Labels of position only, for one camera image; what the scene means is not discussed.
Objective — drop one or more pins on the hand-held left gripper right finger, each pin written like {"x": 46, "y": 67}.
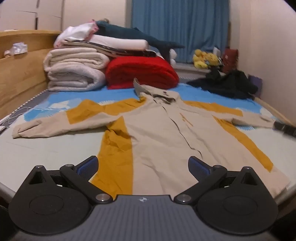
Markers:
{"x": 197, "y": 165}

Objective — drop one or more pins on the dark teal shark plush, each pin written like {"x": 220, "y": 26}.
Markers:
{"x": 129, "y": 33}

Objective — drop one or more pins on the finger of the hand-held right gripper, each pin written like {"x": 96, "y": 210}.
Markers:
{"x": 285, "y": 129}

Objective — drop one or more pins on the blue curtain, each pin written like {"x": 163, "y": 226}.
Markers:
{"x": 180, "y": 25}

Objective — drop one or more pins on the white cloth with pink trim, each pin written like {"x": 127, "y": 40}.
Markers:
{"x": 76, "y": 32}

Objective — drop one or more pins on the yellow plush toy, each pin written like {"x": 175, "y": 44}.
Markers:
{"x": 200, "y": 59}
{"x": 212, "y": 59}

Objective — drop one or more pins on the dark red bag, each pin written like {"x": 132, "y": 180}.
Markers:
{"x": 229, "y": 60}

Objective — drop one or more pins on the white and pink folded bedding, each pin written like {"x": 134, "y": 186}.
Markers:
{"x": 120, "y": 44}

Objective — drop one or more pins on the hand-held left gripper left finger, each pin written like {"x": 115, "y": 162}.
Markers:
{"x": 89, "y": 165}

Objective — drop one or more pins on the white window sill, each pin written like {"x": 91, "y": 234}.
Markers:
{"x": 189, "y": 70}

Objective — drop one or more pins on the beige and mustard jacket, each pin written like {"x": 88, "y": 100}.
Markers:
{"x": 161, "y": 129}

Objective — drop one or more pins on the white cabinet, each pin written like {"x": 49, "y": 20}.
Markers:
{"x": 30, "y": 14}

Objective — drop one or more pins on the crumpled clear plastic bag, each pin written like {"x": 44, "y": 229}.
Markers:
{"x": 19, "y": 48}

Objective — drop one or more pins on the blue and white printed bedsheet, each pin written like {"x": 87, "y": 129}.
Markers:
{"x": 34, "y": 148}

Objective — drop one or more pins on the purple foam block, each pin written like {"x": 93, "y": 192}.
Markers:
{"x": 256, "y": 84}

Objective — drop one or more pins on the red folded blanket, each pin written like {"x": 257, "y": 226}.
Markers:
{"x": 141, "y": 71}

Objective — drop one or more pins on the white folded quilt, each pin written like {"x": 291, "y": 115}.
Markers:
{"x": 74, "y": 67}

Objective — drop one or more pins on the wooden bed headboard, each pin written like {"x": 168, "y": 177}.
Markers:
{"x": 20, "y": 76}

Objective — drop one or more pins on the pile of dark clothes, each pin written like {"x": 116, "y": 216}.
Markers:
{"x": 226, "y": 84}

